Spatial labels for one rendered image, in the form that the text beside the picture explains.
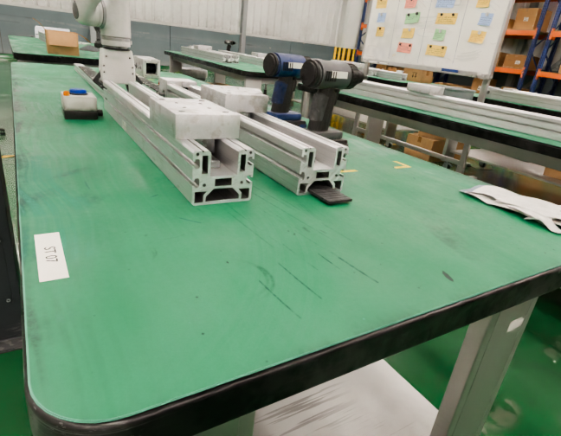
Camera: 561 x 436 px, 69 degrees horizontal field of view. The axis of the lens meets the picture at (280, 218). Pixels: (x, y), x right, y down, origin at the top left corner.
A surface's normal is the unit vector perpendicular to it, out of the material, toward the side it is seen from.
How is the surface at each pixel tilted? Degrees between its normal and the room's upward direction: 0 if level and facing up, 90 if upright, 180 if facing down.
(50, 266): 0
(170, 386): 0
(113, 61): 91
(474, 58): 90
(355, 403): 0
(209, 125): 90
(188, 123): 90
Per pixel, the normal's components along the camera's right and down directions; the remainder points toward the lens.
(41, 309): 0.11, -0.91
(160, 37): 0.51, 0.39
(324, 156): -0.86, 0.11
